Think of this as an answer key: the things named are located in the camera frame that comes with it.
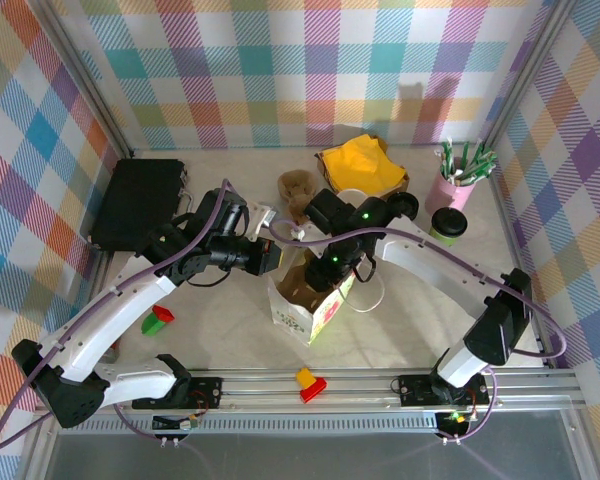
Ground yellow paper napkin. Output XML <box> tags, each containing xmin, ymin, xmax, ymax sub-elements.
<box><xmin>347</xmin><ymin>133</ymin><xmax>387</xmax><ymax>151</ymax></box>
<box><xmin>321</xmin><ymin>137</ymin><xmax>409</xmax><ymax>195</ymax></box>

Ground white paper takeout bag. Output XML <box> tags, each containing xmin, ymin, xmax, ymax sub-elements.
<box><xmin>267</xmin><ymin>244</ymin><xmax>386</xmax><ymax>347</ymax></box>

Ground black plastic cup lid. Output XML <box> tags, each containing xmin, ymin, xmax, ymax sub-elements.
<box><xmin>431</xmin><ymin>207</ymin><xmax>469</xmax><ymax>237</ymax></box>
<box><xmin>387</xmin><ymin>192</ymin><xmax>421</xmax><ymax>221</ymax></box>

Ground yellow napkins in tray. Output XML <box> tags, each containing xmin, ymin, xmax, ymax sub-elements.
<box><xmin>313</xmin><ymin>133</ymin><xmax>412</xmax><ymax>201</ymax></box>

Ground pink straw holder cup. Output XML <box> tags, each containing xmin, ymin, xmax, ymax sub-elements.
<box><xmin>424</xmin><ymin>164</ymin><xmax>477</xmax><ymax>215</ymax></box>

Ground black carrying case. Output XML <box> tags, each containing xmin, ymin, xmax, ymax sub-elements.
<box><xmin>88</xmin><ymin>158</ymin><xmax>196</xmax><ymax>254</ymax></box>

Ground red stepped toy block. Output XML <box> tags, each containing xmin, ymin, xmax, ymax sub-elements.
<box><xmin>299</xmin><ymin>377</ymin><xmax>329</xmax><ymax>404</ymax></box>

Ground small controller board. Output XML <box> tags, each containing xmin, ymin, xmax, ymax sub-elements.
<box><xmin>437</xmin><ymin>410</ymin><xmax>474</xmax><ymax>430</ymax></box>
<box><xmin>152</xmin><ymin>413</ymin><xmax>202</xmax><ymax>433</ymax></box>

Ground grey metal panel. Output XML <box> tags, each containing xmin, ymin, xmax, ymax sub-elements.
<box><xmin>44</xmin><ymin>430</ymin><xmax>581</xmax><ymax>480</ymax></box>

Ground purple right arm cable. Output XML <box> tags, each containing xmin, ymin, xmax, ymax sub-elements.
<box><xmin>269</xmin><ymin>217</ymin><xmax>569</xmax><ymax>446</ymax></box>

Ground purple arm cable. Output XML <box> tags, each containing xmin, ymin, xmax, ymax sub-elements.
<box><xmin>269</xmin><ymin>217</ymin><xmax>569</xmax><ymax>446</ymax></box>
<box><xmin>0</xmin><ymin>178</ymin><xmax>254</xmax><ymax>454</ymax></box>

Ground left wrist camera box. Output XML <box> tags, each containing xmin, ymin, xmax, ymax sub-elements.
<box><xmin>247</xmin><ymin>201</ymin><xmax>277</xmax><ymax>242</ymax></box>

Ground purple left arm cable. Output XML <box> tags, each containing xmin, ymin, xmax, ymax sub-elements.
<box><xmin>0</xmin><ymin>178</ymin><xmax>254</xmax><ymax>454</ymax></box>

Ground wide aluminium extrusion rail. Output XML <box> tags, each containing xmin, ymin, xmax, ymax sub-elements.
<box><xmin>33</xmin><ymin>368</ymin><xmax>590</xmax><ymax>417</ymax></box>

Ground grey slotted cable duct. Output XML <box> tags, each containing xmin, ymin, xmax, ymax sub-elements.
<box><xmin>59</xmin><ymin>418</ymin><xmax>439</xmax><ymax>434</ymax></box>

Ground aluminium frame post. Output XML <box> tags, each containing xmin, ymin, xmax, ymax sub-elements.
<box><xmin>38</xmin><ymin>0</ymin><xmax>135</xmax><ymax>159</ymax></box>
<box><xmin>477</xmin><ymin>0</ymin><xmax>579</xmax><ymax>149</ymax></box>

